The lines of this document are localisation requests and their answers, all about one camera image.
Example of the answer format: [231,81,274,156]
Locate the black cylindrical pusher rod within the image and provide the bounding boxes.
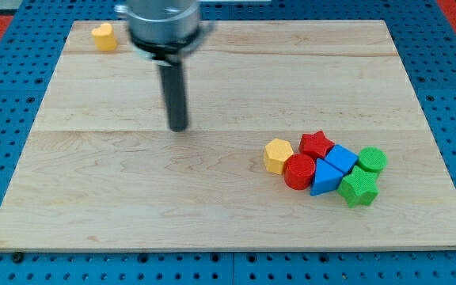
[158,62,188,132]

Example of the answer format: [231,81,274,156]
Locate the yellow heart block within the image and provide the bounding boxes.
[91,23,117,51]

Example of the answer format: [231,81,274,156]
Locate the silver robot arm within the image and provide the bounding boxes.
[114,0,215,132]

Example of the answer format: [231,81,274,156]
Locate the wooden board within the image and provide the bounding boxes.
[0,20,456,253]

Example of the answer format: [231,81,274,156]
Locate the yellow hexagon block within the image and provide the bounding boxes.
[264,139,294,175]

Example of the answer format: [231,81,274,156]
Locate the red cylinder block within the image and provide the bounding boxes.
[284,154,316,190]

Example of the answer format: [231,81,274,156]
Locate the red star block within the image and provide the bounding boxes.
[298,131,335,160]

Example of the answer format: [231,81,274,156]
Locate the blue triangle block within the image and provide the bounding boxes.
[310,158,344,196]

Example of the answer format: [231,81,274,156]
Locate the blue cube block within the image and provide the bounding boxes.
[325,144,359,174]

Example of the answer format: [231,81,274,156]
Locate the green cylinder block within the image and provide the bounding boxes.
[357,146,388,175]

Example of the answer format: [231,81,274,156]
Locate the green star block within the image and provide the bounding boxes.
[336,165,379,207]

